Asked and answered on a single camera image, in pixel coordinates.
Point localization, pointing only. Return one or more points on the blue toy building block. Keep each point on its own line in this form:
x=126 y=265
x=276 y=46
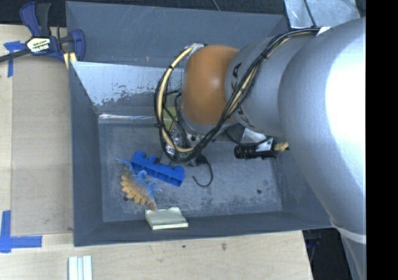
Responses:
x=158 y=169

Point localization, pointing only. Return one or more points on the blue and orange toy dinosaur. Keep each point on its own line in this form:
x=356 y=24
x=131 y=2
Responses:
x=138 y=188

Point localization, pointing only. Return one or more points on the grey metal bin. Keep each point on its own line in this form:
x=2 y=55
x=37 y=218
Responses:
x=236 y=185

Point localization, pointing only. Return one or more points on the pale yellow clear square block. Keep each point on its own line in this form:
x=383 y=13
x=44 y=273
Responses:
x=166 y=219

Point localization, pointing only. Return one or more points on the pale wood flat board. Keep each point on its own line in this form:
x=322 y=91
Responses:
x=40 y=148

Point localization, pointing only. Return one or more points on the black cylinder on white bracket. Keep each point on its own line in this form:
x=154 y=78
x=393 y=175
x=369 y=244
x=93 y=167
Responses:
x=248 y=151

